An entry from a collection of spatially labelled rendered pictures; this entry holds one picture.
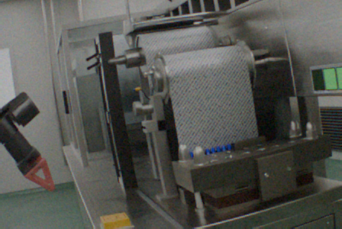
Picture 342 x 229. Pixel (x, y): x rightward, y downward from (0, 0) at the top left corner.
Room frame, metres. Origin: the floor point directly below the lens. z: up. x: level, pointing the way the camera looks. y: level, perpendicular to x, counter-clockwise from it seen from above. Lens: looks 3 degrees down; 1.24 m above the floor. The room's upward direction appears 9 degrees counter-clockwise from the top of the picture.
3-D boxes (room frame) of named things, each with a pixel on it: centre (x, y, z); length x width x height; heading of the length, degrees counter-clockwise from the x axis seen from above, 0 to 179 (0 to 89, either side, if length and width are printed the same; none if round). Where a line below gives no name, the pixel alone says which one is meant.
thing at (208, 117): (1.37, 0.00, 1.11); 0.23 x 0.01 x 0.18; 110
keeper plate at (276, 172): (1.19, -0.13, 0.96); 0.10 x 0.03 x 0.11; 110
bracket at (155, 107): (1.41, 0.18, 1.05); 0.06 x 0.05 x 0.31; 110
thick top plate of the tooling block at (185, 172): (1.27, -0.09, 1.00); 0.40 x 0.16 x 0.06; 110
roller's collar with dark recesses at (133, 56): (1.62, 0.23, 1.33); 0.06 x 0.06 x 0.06; 20
